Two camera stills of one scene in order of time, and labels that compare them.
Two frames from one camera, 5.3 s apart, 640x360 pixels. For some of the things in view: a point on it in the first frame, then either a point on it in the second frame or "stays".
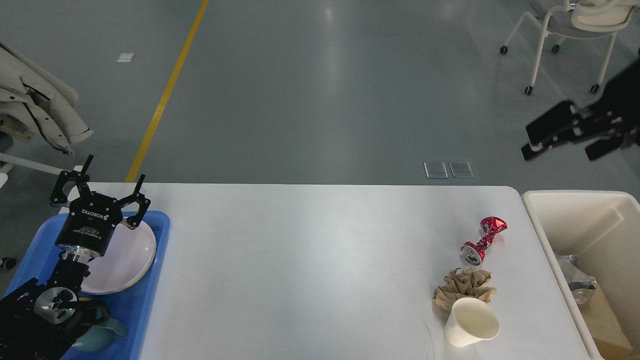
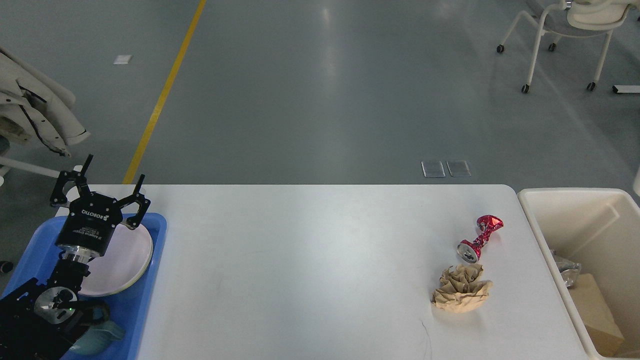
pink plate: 123,263 stays
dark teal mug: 104,331 stays
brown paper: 464,283 stays
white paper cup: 470,321 to 636,183
